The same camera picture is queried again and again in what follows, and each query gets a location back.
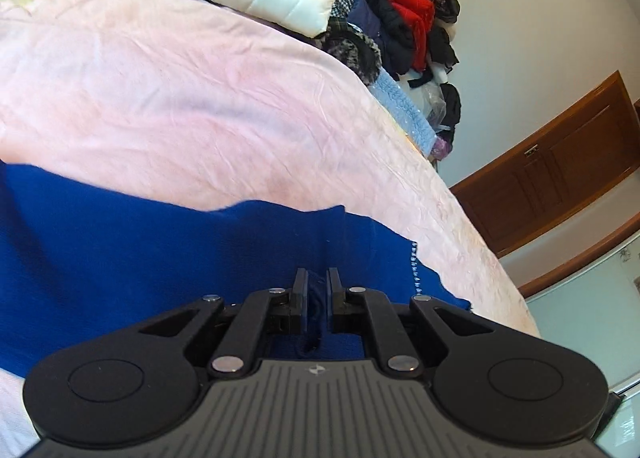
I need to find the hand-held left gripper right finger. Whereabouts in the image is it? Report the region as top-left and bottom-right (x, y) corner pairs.
(326, 267), (498, 381)

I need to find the navy jacket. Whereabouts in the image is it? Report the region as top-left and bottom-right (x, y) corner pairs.
(345, 0), (416, 79)

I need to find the pink blanket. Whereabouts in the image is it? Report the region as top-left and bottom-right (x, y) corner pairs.
(0, 0), (541, 444)

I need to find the brown wooden door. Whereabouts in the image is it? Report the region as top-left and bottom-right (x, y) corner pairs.
(448, 70), (640, 259)

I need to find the blue knit sweater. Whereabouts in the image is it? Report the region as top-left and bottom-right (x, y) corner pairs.
(0, 161), (473, 381)

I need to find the fur-trimmed dark coat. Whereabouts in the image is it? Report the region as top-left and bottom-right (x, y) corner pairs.
(320, 18), (383, 86)

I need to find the light blue towel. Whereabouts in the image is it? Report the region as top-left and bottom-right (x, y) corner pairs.
(372, 69), (438, 156)

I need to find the clear plastic bag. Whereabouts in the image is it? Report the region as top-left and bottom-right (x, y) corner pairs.
(410, 81), (448, 134)

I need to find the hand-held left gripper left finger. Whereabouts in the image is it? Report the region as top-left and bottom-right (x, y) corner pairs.
(137, 267), (311, 380)

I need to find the black and white garment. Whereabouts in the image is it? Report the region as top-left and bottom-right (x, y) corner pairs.
(427, 26), (460, 70)

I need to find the houndstooth garment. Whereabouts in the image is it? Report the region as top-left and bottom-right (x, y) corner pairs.
(327, 0), (356, 22)

